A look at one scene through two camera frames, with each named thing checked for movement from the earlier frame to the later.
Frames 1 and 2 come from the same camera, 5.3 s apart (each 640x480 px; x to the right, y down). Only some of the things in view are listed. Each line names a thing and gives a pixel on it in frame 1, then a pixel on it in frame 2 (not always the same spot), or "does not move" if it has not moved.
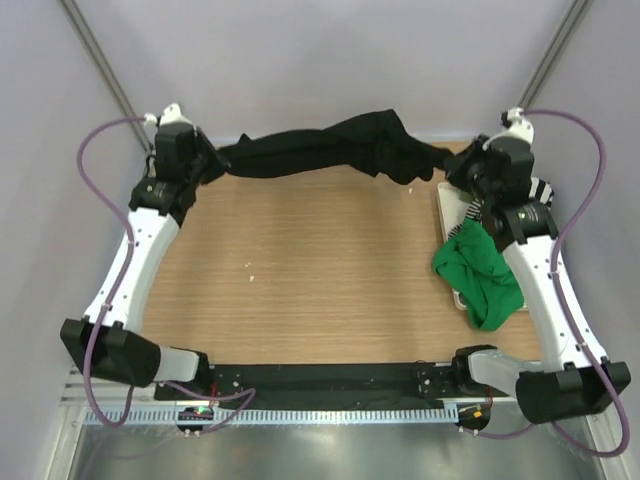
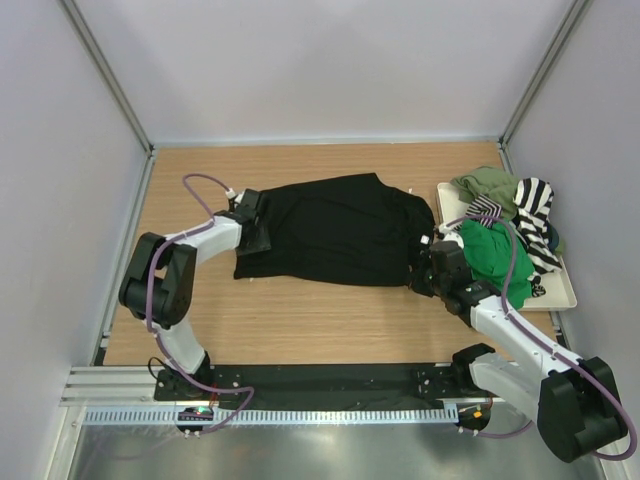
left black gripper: [196, 136] → [260, 245]
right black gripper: [482, 151] → [417, 283]
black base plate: [337, 383] does not move
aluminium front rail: [106, 395] does not move
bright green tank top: [490, 285] does not move
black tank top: [369, 143] → [345, 231]
